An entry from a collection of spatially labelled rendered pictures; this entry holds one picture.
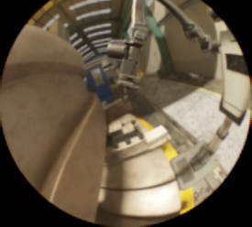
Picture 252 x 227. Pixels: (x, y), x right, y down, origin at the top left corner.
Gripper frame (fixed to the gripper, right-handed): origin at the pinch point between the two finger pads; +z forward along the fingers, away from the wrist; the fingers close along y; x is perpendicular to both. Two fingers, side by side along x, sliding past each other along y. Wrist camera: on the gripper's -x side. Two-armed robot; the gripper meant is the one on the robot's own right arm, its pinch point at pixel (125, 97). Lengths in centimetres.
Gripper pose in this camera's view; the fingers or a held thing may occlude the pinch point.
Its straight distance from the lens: 31.0
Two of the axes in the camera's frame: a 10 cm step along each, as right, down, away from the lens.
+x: 9.8, 1.9, 0.9
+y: 0.1, 3.8, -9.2
